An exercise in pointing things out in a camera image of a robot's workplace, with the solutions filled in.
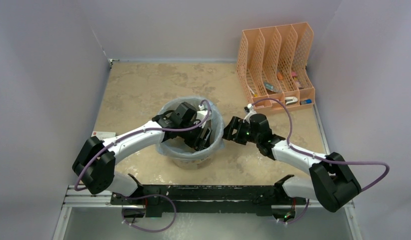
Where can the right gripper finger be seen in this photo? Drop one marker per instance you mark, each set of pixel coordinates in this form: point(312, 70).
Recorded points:
point(228, 133)
point(235, 122)

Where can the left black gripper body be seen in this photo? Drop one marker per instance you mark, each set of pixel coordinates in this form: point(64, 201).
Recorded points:
point(192, 137)

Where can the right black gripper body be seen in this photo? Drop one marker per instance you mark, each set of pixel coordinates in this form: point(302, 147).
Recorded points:
point(244, 134)

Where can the blue plastic trash bag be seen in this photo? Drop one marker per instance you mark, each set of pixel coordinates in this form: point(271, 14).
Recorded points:
point(195, 128)

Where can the beige paper trash bin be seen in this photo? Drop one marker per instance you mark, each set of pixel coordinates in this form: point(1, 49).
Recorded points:
point(187, 158)

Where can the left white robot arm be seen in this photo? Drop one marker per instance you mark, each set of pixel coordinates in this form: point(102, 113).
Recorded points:
point(96, 161)

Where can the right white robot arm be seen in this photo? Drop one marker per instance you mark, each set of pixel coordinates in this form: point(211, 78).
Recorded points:
point(331, 182)

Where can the white stapler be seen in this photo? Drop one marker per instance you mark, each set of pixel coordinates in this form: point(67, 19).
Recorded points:
point(290, 100)

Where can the orange item in rack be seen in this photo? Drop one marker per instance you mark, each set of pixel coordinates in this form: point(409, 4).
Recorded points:
point(279, 76)

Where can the orange file organizer rack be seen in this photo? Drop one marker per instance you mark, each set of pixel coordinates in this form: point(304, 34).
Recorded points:
point(265, 51)

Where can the blue small item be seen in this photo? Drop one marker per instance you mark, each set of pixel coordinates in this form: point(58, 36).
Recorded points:
point(306, 102)

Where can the white red small box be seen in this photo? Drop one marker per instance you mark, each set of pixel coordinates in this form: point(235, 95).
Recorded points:
point(103, 134)

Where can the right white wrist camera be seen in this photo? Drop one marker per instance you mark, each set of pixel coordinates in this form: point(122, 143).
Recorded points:
point(250, 111)

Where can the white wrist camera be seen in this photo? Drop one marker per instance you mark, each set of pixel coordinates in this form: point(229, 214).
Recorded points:
point(250, 111)
point(203, 115)

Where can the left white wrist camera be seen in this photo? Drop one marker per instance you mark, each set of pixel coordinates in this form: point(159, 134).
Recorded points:
point(203, 115)

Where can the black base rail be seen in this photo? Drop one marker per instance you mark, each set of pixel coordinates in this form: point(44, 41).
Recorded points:
point(261, 200)

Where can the aluminium frame rail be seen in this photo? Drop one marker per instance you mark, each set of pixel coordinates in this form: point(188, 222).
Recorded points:
point(87, 217)

